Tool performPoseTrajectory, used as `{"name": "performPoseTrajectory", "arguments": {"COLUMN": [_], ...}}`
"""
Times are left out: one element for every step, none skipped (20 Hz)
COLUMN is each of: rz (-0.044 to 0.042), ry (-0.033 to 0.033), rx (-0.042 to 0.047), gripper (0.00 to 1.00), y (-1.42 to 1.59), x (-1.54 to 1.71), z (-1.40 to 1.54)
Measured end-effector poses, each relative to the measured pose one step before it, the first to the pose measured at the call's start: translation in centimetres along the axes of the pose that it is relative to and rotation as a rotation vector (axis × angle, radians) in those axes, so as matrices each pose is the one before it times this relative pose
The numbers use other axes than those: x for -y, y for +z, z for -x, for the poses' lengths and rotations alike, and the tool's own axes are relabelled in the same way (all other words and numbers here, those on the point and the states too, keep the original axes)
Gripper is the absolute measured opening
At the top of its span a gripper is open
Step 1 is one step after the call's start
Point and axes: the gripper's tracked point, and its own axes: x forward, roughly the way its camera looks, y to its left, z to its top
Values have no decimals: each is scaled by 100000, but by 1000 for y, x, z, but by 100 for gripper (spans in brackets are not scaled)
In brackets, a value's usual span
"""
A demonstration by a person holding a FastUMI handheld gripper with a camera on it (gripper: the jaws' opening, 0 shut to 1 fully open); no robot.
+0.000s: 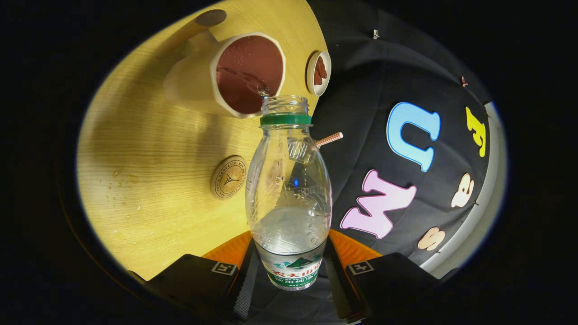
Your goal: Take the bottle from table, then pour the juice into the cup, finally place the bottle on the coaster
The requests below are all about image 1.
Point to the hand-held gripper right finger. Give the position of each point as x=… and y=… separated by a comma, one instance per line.
x=338, y=289

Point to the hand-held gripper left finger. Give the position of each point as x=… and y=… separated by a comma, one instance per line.
x=244, y=293

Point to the clear plastic juice bottle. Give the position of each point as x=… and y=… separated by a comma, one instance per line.
x=289, y=225

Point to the round wooden coaster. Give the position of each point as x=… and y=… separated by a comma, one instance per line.
x=228, y=177

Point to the black backdrop cloth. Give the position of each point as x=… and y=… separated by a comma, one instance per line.
x=361, y=135

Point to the wooden table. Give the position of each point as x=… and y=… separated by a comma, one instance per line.
x=158, y=158

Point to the red sausage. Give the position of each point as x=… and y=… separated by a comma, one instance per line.
x=317, y=77
x=322, y=67

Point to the small white round plate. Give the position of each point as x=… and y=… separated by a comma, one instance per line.
x=327, y=67

